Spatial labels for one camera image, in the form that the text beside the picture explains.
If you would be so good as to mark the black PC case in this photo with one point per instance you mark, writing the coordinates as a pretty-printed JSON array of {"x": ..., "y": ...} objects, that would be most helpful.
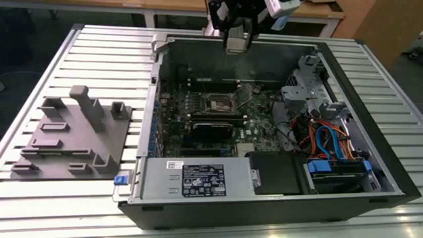
[{"x": 232, "y": 215}]

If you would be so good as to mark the silver chipset heatsink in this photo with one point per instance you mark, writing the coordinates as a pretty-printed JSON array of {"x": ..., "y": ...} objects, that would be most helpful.
[{"x": 248, "y": 146}]

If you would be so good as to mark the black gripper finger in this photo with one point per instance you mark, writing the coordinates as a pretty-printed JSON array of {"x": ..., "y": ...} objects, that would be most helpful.
[
  {"x": 228, "y": 37},
  {"x": 254, "y": 29}
]

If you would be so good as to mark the black graphics card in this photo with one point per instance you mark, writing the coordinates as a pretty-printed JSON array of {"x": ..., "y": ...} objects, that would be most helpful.
[{"x": 212, "y": 132}]

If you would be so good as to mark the black expansion slot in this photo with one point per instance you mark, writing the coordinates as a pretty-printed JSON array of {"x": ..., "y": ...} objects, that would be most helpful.
[
  {"x": 198, "y": 150},
  {"x": 198, "y": 155}
]

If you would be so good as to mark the blue case latch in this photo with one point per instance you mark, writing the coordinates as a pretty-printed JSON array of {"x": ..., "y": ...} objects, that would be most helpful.
[{"x": 119, "y": 180}]

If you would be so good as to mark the green motherboard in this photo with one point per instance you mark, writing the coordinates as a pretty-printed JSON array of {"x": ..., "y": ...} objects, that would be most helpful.
[{"x": 261, "y": 124}]

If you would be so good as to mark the grey parts rack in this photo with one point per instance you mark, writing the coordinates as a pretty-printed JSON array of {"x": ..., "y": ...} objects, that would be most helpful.
[{"x": 83, "y": 138}]

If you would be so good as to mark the hard disk in blue carrier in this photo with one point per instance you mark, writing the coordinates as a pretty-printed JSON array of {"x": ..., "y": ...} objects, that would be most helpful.
[{"x": 320, "y": 166}]

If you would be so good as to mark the metal CPU socket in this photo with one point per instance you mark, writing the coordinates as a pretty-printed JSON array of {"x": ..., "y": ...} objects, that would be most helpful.
[{"x": 218, "y": 102}]

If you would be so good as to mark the round coin battery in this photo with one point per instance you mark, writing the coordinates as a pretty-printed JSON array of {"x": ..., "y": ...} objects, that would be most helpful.
[{"x": 257, "y": 90}]

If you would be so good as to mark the brown wooden cabinet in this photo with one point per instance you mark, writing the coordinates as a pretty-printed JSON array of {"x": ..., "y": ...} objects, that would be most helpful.
[{"x": 390, "y": 24}]

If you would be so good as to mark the pale blue teach pendant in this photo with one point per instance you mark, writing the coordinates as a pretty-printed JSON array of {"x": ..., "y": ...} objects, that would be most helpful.
[{"x": 281, "y": 23}]

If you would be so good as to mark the silver power supply unit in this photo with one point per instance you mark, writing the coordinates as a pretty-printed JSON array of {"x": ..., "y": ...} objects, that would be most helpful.
[{"x": 155, "y": 178}]

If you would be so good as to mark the black plastic bay cover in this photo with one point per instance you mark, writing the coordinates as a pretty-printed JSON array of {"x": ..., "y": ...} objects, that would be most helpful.
[{"x": 278, "y": 173}]

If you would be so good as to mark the silver CPU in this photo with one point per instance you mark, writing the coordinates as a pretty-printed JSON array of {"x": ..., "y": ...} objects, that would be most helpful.
[{"x": 237, "y": 44}]

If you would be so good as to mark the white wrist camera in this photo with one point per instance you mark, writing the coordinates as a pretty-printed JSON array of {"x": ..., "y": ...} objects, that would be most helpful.
[{"x": 281, "y": 7}]

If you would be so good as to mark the wooden desk white frame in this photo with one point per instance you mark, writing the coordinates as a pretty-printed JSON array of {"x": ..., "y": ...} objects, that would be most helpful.
[
  {"x": 66, "y": 2},
  {"x": 324, "y": 11}
]

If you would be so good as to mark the silver metal drive cage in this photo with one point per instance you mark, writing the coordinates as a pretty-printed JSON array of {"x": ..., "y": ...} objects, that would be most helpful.
[{"x": 294, "y": 94}]

